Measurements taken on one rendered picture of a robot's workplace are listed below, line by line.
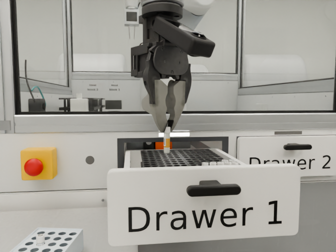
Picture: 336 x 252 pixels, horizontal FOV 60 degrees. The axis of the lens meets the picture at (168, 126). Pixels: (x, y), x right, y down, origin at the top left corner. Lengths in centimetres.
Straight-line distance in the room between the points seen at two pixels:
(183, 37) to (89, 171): 45
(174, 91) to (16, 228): 44
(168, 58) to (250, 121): 38
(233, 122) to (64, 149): 44
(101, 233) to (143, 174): 25
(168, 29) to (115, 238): 32
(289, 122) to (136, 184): 55
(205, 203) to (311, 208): 54
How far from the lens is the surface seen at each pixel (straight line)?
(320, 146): 90
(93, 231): 65
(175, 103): 51
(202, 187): 40
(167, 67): 50
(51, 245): 55
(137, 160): 78
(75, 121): 75
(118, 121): 74
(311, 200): 94
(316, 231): 98
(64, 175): 79
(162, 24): 49
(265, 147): 82
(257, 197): 47
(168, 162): 61
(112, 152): 76
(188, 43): 43
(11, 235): 69
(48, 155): 74
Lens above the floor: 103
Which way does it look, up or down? 5 degrees down
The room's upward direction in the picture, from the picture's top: straight up
